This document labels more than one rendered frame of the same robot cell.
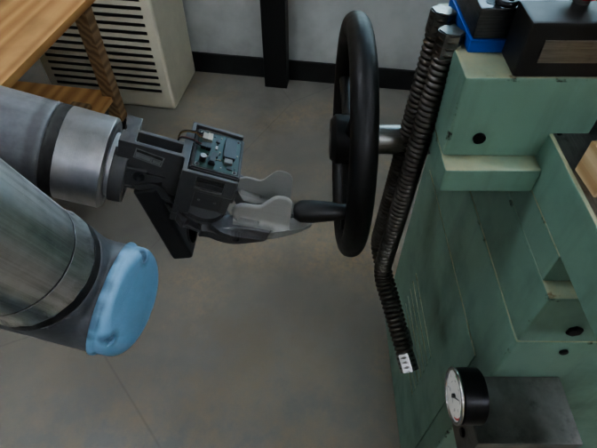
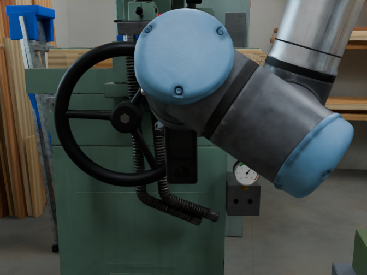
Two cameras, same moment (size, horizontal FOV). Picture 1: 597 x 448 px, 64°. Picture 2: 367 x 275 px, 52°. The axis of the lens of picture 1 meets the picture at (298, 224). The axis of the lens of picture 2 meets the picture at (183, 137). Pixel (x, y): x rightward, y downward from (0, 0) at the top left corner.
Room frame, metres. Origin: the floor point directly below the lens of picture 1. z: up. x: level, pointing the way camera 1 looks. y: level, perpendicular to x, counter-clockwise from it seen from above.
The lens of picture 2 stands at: (0.35, 0.68, 0.92)
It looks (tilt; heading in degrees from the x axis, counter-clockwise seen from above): 12 degrees down; 270
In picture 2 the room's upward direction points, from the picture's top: straight up
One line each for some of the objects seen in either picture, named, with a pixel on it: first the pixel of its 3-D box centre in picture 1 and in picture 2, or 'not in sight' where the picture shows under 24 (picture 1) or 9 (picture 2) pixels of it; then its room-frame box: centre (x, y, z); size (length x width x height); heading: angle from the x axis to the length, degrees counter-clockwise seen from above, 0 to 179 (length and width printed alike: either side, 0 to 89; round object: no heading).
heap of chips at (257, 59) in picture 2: not in sight; (247, 60); (0.18, -0.31, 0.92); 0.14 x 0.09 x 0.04; 90
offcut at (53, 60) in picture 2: not in sight; (55, 60); (0.67, -0.28, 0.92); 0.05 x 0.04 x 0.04; 116
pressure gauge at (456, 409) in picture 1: (466, 398); (245, 174); (0.20, -0.19, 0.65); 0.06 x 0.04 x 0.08; 0
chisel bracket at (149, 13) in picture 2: not in sight; (144, 21); (0.46, -0.42, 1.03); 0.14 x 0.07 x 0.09; 90
